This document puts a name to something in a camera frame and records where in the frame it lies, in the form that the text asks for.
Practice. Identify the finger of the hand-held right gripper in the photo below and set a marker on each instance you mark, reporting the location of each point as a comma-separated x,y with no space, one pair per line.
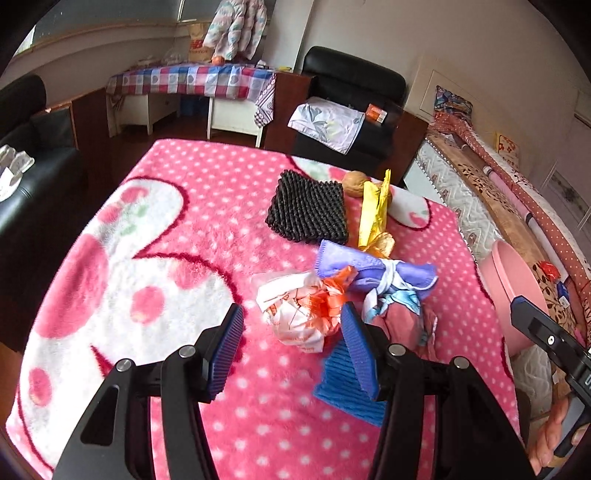
540,325

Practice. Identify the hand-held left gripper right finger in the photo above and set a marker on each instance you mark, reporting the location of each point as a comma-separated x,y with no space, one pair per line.
358,350

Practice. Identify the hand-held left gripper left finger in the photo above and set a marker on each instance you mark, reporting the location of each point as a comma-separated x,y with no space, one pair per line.
226,350

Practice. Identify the pink round bin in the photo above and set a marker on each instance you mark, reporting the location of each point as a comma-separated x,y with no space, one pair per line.
508,286

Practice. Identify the white orange plastic bag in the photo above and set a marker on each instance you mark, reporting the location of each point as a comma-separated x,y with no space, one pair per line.
291,318

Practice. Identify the yellow wrapper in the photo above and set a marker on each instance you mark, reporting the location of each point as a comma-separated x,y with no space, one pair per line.
369,217

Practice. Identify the black foam net sleeve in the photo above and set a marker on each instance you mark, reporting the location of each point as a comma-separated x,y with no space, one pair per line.
307,207

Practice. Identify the person's right hand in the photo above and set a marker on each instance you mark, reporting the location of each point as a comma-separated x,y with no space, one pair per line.
551,438

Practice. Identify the blue ribbed sponge cloth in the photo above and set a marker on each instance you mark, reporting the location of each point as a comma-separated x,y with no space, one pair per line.
339,387

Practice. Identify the pink crumpled cloth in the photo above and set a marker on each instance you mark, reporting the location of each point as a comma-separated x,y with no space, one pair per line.
401,327

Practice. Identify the purple cloth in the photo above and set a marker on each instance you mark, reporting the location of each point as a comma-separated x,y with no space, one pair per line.
341,261

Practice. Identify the pink dotted printed blanket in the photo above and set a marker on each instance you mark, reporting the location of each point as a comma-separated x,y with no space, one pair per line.
161,258

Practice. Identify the red patterned rolled fabric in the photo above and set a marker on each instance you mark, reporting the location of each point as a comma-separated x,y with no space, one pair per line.
545,212

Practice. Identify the brown floral blanket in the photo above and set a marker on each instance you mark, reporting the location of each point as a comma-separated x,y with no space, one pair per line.
498,198

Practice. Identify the white quilted mattress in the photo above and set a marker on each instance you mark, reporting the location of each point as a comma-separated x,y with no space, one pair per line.
452,198

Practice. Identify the brown walnut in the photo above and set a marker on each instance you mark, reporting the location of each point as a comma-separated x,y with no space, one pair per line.
354,182

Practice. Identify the dark wooden armchair side panel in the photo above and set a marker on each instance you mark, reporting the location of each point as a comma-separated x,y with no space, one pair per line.
87,120
286,106
408,143

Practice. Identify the white floral cloth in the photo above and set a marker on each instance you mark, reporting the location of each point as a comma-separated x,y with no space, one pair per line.
323,122

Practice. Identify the colourful printed pillow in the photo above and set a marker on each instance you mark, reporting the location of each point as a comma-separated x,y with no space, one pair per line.
452,104

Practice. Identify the orange packet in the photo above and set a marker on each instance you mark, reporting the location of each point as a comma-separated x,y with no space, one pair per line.
375,112

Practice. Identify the white desk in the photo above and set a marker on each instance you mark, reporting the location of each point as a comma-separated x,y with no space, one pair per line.
138,108

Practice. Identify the black leather armchair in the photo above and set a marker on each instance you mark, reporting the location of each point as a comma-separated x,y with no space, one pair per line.
351,69
27,175

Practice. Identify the checkered tablecloth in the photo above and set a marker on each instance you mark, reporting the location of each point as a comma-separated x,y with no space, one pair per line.
184,78

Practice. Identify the white crumpled cloth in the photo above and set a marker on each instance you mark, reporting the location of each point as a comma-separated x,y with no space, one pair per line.
11,166

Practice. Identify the brown paper bag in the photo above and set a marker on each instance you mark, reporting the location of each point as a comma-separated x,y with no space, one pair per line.
196,46

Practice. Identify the pastel puffy jacket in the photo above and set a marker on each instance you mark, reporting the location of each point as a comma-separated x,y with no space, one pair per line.
231,27

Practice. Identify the window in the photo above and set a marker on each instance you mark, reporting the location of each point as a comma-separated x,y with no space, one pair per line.
92,25

